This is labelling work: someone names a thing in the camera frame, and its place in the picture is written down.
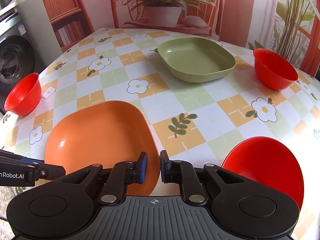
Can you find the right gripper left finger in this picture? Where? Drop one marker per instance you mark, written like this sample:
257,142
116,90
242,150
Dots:
104,186

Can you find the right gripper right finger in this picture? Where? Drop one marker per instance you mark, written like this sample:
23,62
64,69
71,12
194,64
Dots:
198,186

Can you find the orange square plate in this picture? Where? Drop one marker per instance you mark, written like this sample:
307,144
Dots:
106,133

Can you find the red bowl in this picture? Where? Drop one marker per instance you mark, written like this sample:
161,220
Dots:
273,70
269,162

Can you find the red bowl edge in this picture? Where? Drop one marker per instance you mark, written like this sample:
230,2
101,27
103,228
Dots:
25,96

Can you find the green square plate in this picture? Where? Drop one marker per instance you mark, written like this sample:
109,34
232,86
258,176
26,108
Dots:
196,59

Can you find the floral checkered tablecloth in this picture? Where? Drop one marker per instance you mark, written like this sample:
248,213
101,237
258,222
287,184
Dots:
199,123

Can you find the washing machine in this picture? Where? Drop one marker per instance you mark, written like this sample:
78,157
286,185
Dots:
18,55

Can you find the printed room backdrop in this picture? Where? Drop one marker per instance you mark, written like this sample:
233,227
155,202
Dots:
290,28

